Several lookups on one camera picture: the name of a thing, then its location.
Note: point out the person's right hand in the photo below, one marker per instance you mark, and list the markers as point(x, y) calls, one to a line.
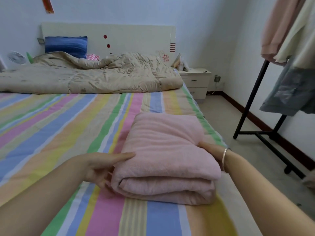
point(216, 152)

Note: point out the person's left hand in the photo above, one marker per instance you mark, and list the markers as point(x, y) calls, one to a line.
point(101, 167)

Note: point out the pink fleece blanket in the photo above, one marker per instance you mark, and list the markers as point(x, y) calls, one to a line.
point(167, 154)

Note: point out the person's left forearm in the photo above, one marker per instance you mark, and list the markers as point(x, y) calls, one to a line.
point(39, 199)

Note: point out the person's right forearm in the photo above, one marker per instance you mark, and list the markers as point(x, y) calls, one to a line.
point(270, 199)

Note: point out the dark brown baseboard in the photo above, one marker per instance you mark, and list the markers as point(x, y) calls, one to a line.
point(266, 127)

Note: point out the black clothes rack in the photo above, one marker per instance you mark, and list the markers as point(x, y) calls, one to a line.
point(251, 103)

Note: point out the striped pastel bed sheet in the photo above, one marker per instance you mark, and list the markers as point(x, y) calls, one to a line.
point(49, 135)

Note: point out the white nightstand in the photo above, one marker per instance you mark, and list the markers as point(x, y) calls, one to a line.
point(198, 83)

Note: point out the beige quilt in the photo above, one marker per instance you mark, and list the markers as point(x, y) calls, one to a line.
point(98, 73)

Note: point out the grey hanging garment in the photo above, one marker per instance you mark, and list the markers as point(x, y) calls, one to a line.
point(290, 93)

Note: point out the plastic covered beige coat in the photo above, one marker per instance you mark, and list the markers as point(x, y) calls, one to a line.
point(310, 179)

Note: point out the cream plush toy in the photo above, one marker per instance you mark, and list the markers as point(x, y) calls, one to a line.
point(179, 62)

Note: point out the pink patterned pillow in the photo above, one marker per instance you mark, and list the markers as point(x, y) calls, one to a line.
point(92, 57)

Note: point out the blue pillow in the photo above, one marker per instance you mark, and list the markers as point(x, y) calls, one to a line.
point(66, 46)

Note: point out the green bottle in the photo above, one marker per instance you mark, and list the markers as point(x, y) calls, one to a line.
point(30, 58)

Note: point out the white headboard with red dots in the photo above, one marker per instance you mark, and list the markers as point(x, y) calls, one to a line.
point(133, 39)

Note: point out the small white desk fan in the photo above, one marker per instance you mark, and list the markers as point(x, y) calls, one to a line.
point(16, 57)

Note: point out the pink hanging garment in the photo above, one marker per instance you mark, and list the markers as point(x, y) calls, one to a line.
point(280, 27)

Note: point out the black wall plug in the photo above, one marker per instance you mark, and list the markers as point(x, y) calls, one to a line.
point(217, 78)

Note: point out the wall switch plate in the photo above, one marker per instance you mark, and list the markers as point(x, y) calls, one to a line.
point(41, 41)

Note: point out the red wall hanging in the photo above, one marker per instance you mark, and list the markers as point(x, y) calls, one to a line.
point(47, 4)

